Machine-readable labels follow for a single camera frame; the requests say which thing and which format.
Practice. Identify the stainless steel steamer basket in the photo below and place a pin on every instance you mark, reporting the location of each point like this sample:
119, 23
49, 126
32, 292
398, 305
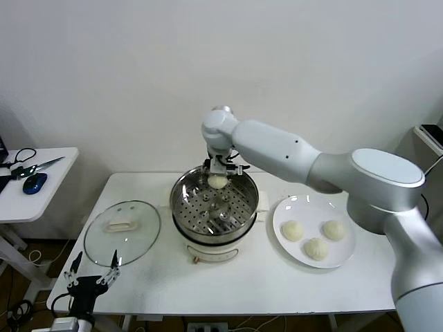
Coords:
188, 193

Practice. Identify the blue computer mouse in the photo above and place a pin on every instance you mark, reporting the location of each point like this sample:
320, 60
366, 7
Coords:
34, 183

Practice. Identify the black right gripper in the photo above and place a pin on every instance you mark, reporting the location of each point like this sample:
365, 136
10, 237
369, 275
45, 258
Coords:
218, 166

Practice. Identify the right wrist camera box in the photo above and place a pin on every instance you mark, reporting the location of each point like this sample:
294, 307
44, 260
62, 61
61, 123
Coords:
234, 170

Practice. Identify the white power strip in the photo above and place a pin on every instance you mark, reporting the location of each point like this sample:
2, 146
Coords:
207, 326

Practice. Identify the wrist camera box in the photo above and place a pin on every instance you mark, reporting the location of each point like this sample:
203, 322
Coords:
234, 170
65, 324

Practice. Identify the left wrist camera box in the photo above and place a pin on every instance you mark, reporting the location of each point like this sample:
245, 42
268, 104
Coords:
65, 324

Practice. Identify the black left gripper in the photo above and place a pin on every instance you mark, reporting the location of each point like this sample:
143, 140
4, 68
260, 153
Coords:
84, 290

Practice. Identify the white steamed baozi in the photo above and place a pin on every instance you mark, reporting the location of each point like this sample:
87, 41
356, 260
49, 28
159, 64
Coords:
334, 230
217, 181
292, 231
315, 249

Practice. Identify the round glass pot lid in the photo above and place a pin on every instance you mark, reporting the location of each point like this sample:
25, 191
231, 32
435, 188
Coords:
121, 242

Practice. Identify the white round plate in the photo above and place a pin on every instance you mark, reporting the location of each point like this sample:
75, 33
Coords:
311, 211

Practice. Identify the white shelf stand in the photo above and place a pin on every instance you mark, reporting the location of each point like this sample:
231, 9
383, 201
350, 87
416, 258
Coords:
420, 145

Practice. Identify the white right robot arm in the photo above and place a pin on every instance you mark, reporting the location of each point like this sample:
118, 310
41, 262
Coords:
277, 148

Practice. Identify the white side table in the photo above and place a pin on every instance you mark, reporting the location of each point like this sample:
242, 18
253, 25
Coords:
52, 197

